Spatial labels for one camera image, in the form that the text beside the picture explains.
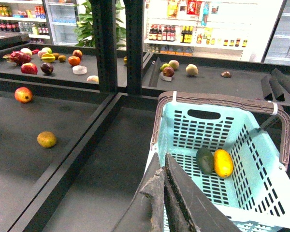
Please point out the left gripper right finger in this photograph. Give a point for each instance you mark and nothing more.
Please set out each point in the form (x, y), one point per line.
(187, 207)

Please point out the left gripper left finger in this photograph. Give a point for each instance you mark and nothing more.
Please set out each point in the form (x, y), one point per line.
(146, 210)

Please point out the dark green avocado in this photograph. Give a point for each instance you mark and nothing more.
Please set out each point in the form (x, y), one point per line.
(205, 160)

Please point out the yellow mango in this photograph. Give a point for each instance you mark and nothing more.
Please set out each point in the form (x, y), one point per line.
(223, 165)

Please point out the light blue plastic basket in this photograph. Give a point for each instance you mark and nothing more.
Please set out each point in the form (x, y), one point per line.
(233, 162)

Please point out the brown basket handle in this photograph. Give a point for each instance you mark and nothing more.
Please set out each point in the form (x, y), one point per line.
(255, 106)

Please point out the yellow green kiwi fruit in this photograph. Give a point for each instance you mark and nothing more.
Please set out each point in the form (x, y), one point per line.
(46, 139)

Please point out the orange persimmon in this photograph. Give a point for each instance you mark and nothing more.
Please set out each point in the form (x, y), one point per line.
(74, 61)

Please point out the red apple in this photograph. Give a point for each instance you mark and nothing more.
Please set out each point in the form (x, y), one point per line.
(23, 95)

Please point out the white grocery shelf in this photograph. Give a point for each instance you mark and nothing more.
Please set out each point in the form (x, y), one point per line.
(227, 29)

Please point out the green potted plant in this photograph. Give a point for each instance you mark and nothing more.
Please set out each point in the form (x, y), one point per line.
(84, 30)

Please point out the red dragon fruit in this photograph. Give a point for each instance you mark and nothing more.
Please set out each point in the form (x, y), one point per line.
(17, 57)

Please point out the black shelf post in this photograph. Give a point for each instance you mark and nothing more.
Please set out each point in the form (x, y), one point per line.
(104, 28)

